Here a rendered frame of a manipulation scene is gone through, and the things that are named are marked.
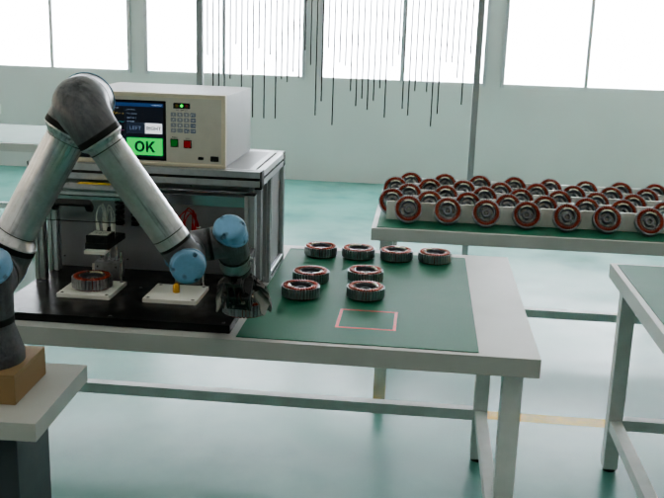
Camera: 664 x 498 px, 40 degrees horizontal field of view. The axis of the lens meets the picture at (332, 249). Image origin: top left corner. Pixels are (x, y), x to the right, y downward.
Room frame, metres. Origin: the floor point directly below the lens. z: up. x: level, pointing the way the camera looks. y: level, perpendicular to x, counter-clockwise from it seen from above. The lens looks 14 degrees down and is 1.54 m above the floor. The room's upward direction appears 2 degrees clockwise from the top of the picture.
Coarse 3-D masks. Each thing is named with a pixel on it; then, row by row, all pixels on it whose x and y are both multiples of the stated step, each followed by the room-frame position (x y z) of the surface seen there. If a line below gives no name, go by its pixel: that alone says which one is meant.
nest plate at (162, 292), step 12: (156, 288) 2.49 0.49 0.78; (168, 288) 2.49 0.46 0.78; (180, 288) 2.49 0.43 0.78; (192, 288) 2.50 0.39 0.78; (204, 288) 2.50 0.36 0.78; (144, 300) 2.39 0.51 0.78; (156, 300) 2.38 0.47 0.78; (168, 300) 2.38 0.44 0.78; (180, 300) 2.38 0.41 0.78; (192, 300) 2.38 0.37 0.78
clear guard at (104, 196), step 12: (72, 180) 2.59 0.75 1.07; (84, 180) 2.59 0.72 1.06; (96, 180) 2.60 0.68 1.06; (60, 192) 2.41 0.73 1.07; (72, 192) 2.41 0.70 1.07; (84, 192) 2.42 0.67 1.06; (96, 192) 2.42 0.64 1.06; (108, 192) 2.43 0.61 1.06; (96, 204) 2.35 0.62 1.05; (108, 204) 2.35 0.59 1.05; (120, 204) 2.35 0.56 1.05; (48, 216) 2.33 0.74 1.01; (60, 216) 2.33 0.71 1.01; (72, 216) 2.33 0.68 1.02; (84, 216) 2.33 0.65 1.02; (96, 216) 2.32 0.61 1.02; (108, 216) 2.32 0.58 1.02
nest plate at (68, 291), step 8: (64, 288) 2.46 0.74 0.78; (72, 288) 2.46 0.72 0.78; (112, 288) 2.47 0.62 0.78; (120, 288) 2.48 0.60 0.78; (56, 296) 2.41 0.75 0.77; (64, 296) 2.41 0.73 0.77; (72, 296) 2.41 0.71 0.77; (80, 296) 2.40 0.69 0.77; (88, 296) 2.40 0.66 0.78; (96, 296) 2.40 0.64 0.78; (104, 296) 2.40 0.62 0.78; (112, 296) 2.42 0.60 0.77
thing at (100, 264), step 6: (114, 258) 2.64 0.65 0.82; (96, 264) 2.60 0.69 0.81; (102, 264) 2.60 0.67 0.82; (108, 264) 2.60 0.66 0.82; (114, 264) 2.59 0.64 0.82; (108, 270) 2.60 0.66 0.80; (114, 270) 2.59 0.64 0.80; (120, 270) 2.60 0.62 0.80; (114, 276) 2.59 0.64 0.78; (120, 276) 2.60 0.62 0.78
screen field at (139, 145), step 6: (126, 138) 2.60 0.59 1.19; (132, 138) 2.60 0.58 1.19; (138, 138) 2.60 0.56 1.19; (144, 138) 2.59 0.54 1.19; (150, 138) 2.59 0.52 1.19; (156, 138) 2.59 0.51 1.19; (162, 138) 2.59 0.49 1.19; (132, 144) 2.60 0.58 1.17; (138, 144) 2.60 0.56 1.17; (144, 144) 2.59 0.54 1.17; (150, 144) 2.59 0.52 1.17; (156, 144) 2.59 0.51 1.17; (162, 144) 2.59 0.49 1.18; (132, 150) 2.60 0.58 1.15; (138, 150) 2.60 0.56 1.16; (144, 150) 2.59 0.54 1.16; (150, 150) 2.59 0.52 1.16; (156, 150) 2.59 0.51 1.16; (162, 150) 2.59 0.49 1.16
